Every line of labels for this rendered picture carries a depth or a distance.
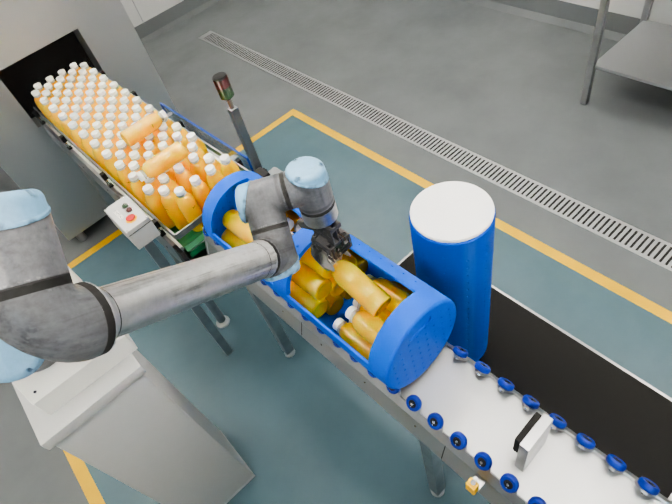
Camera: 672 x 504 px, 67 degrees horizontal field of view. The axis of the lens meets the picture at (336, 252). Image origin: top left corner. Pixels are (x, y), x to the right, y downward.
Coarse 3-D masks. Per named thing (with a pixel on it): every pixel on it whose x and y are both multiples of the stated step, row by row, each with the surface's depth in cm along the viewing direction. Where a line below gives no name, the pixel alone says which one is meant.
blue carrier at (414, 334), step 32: (224, 192) 169; (384, 256) 147; (288, 288) 150; (416, 288) 131; (320, 320) 156; (416, 320) 124; (448, 320) 138; (352, 352) 136; (384, 352) 125; (416, 352) 133
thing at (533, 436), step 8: (536, 416) 119; (544, 416) 118; (528, 424) 118; (536, 424) 117; (544, 424) 117; (520, 432) 118; (528, 432) 117; (536, 432) 116; (544, 432) 117; (520, 440) 117; (528, 440) 116; (536, 440) 115; (544, 440) 125; (520, 448) 116; (528, 448) 115; (536, 448) 121; (520, 456) 120; (528, 456) 118; (520, 464) 123; (528, 464) 126
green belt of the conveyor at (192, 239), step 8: (80, 152) 263; (176, 232) 210; (192, 232) 208; (200, 232) 207; (176, 240) 207; (184, 240) 206; (192, 240) 205; (200, 240) 205; (184, 248) 211; (192, 248) 204; (200, 248) 206; (192, 256) 205
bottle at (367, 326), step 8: (352, 312) 141; (360, 312) 139; (368, 312) 139; (352, 320) 140; (360, 320) 137; (368, 320) 136; (376, 320) 136; (360, 328) 137; (368, 328) 135; (376, 328) 134; (368, 336) 135
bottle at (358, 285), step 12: (336, 264) 140; (348, 264) 140; (336, 276) 140; (348, 276) 138; (360, 276) 138; (348, 288) 138; (360, 288) 136; (372, 288) 136; (360, 300) 137; (372, 300) 135; (384, 300) 134; (372, 312) 135
